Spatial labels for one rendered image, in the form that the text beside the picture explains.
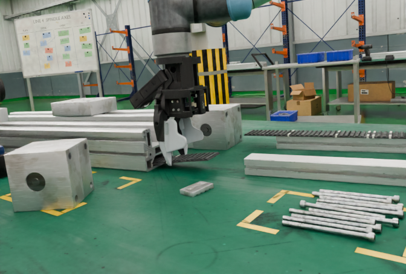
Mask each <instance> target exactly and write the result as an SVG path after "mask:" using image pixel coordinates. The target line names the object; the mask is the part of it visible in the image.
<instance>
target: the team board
mask: <svg viewBox="0 0 406 274"><path fill-rule="evenodd" d="M14 26H15V30H16V37H17V41H18V48H19V55H20V60H21V66H22V73H23V78H26V79H27V85H28V92H29V96H30V103H31V111H32V112H35V108H34V101H33V94H32V90H31V83H30V78H32V77H44V76H52V75H65V74H79V73H87V72H96V74H97V82H98V91H99V96H100V97H103V92H102V84H101V79H100V67H99V62H98V53H97V44H96V39H95V30H94V21H93V17H92V9H91V8H87V9H83V10H75V11H67V12H62V13H54V14H46V15H42V16H33V17H29V18H20V19H14Z"/></svg>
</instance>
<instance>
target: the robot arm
mask: <svg viewBox="0 0 406 274"><path fill-rule="evenodd" d="M269 1H272V0H147V3H149V13H150V24H151V30H152V46H153V55H154V56H157V58H156V59H155V63H156V65H165V69H163V70H159V71H158V72H157V73H156V74H155V75H154V76H153V77H152V78H151V79H150V80H149V81H148V82H147V83H146V84H145V85H144V86H143V87H142V88H141V89H140V90H139V91H137V92H136V93H135V94H134V95H133V97H131V98H130V99H129V101H130V103H131V104H132V105H133V107H134V109H139V108H141V109H143V108H145V107H147V106H149V105H150V104H151V103H152V101H153V100H154V99H155V104H154V114H153V125H154V129H155V134H156V139H157V141H158V143H159V147H160V149H161V151H162V153H163V156H164V158H165V160H166V162H167V165H169V166H172V153H171V151H175V150H177V151H179V153H180V154H181V155H186V154H187V150H188V144H190V143H193V142H196V141H200V140H202V139H203V137H204V135H203V132H202V131H201V130H199V129H197V128H195V127H193V125H192V120H191V118H192V117H193V115H202V114H205V113H206V112H209V105H208V90H207V86H203V84H202V85H199V81H198V67H197V64H198V63H201V56H197V57H192V56H190V55H189V54H191V53H192V41H191V34H190V32H191V31H190V24H201V23H206V24H207V25H208V26H211V27H215V28H217V27H222V26H224V25H225V24H227V23H228V22H229V21H238V20H242V19H248V18H249V17H250V15H251V10H253V9H255V8H257V7H260V6H261V5H263V4H266V3H267V2H269ZM204 94H205V96H206V103H207V106H205V97H204ZM170 117H175V118H174V119H170V120H168V119H169V118H170Z"/></svg>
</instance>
